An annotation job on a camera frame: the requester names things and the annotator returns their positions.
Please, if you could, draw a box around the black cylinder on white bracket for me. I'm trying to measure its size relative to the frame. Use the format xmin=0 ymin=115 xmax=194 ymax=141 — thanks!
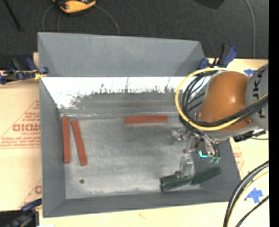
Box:
xmin=233 ymin=129 xmax=267 ymax=143

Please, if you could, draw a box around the red-brown flat block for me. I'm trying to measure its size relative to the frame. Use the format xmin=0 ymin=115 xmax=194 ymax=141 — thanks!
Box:
xmin=124 ymin=115 xmax=169 ymax=126
xmin=70 ymin=119 xmax=88 ymax=167
xmin=61 ymin=116 xmax=72 ymax=164

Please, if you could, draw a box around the brown cardboard board, red print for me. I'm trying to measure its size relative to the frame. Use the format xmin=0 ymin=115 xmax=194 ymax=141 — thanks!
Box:
xmin=0 ymin=52 xmax=269 ymax=213

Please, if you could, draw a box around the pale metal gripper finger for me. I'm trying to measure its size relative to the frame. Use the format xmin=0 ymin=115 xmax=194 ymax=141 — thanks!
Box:
xmin=169 ymin=129 xmax=191 ymax=145
xmin=176 ymin=153 xmax=195 ymax=178

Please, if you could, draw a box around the grey metal bin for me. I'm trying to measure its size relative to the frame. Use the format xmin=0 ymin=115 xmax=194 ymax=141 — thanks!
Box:
xmin=37 ymin=32 xmax=243 ymax=217

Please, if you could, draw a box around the dark green flat block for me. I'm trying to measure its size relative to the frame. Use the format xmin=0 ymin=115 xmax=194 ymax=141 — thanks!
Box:
xmin=160 ymin=171 xmax=194 ymax=192
xmin=191 ymin=166 xmax=222 ymax=185

